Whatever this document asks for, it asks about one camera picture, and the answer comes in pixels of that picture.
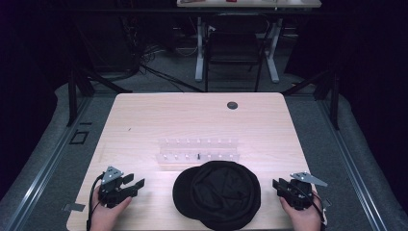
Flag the black metal frame stand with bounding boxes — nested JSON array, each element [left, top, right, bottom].
[[281, 68, 342, 131], [65, 18, 134, 128]]

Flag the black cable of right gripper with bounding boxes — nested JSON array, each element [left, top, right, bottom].
[[296, 184, 327, 231]]

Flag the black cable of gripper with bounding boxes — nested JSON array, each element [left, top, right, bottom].
[[296, 184, 327, 231], [86, 172, 106, 231]]

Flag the grey tape strip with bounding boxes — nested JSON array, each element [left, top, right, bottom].
[[62, 202, 87, 213]]

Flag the black cap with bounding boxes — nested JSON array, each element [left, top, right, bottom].
[[172, 160, 262, 231]]

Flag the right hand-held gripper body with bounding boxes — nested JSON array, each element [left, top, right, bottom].
[[277, 171, 329, 212]]

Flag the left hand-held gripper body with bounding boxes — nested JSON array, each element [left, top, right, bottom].
[[97, 166, 139, 209]]

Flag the black floor cables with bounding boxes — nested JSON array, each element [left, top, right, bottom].
[[119, 18, 206, 94]]

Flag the person's left hand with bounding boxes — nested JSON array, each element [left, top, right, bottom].
[[89, 187, 134, 231]]

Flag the clear acrylic rack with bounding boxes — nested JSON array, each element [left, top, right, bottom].
[[156, 138, 242, 166]]

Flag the white desk with white legs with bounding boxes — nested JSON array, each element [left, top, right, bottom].
[[176, 0, 322, 85]]

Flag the black chair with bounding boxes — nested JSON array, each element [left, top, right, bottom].
[[203, 13, 273, 93]]

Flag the person's right hand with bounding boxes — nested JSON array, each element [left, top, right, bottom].
[[278, 193, 323, 231]]

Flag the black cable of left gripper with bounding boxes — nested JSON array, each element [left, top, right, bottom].
[[86, 172, 106, 231]]

